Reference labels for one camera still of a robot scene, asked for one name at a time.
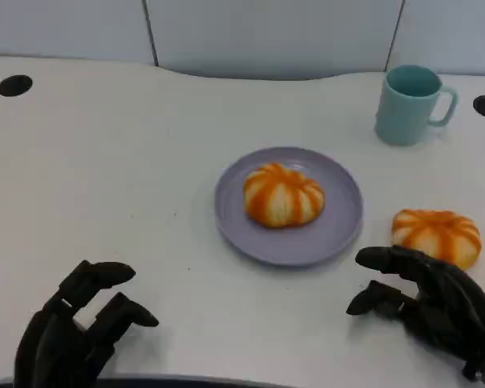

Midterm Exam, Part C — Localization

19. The orange and white bread roll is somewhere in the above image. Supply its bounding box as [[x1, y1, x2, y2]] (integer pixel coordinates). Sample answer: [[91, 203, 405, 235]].
[[242, 162, 327, 230], [390, 208, 482, 271]]

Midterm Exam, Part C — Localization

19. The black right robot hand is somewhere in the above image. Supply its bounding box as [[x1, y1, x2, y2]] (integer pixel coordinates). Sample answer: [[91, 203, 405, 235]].
[[346, 245, 485, 381]]

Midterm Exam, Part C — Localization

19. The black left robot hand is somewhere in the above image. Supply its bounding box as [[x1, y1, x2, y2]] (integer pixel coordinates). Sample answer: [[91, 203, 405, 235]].
[[14, 259, 160, 388]]

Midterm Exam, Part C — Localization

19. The pale green mug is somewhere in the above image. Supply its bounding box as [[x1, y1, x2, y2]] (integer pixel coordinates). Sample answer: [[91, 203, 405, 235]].
[[373, 64, 459, 147]]

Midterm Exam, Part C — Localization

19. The grey partition panel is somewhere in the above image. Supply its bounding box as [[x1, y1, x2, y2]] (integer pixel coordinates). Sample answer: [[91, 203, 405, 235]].
[[386, 0, 485, 77], [143, 0, 407, 81], [0, 0, 159, 68]]

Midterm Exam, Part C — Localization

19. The lilac plate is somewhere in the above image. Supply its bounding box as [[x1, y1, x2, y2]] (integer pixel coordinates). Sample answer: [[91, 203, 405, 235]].
[[213, 145, 365, 268]]

